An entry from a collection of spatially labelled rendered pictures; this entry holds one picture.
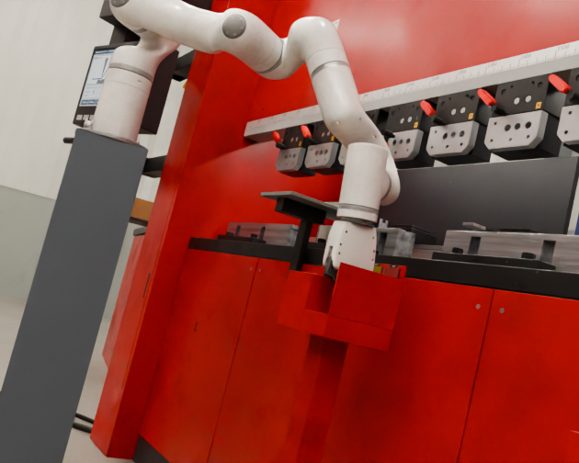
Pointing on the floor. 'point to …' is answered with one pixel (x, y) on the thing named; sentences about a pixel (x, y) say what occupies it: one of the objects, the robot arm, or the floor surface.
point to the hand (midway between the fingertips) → (344, 297)
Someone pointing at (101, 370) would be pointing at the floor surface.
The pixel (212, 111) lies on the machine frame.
